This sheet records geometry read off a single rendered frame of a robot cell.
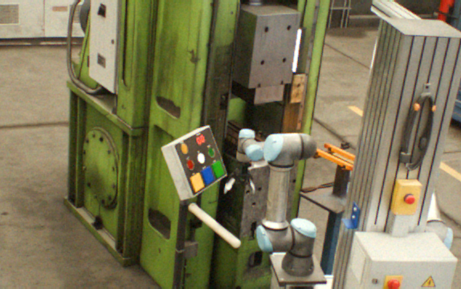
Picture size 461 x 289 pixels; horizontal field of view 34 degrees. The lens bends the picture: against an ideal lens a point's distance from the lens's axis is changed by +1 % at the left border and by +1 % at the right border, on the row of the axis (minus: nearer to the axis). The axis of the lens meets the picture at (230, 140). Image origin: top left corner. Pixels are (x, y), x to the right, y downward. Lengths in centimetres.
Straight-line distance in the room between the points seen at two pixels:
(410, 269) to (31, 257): 276
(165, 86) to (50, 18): 498
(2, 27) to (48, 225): 420
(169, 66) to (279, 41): 66
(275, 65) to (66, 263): 187
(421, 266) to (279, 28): 163
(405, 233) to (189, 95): 151
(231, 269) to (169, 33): 143
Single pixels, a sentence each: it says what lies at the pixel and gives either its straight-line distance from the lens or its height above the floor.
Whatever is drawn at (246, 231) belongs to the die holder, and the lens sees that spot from 433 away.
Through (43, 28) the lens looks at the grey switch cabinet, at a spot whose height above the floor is 21.
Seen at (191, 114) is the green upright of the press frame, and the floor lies 120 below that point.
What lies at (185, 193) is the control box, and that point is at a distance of 367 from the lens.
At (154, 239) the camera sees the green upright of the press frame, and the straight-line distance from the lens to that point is 461.
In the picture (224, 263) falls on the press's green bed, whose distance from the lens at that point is 453.
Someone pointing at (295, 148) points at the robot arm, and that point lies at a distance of 315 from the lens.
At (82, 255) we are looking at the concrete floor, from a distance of 496.
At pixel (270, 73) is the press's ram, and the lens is 404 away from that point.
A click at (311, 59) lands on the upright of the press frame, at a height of 143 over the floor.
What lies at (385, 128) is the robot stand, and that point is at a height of 167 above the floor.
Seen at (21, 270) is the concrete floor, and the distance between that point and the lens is 484.
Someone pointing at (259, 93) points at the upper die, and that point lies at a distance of 404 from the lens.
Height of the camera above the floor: 264
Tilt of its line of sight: 23 degrees down
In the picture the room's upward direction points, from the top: 6 degrees clockwise
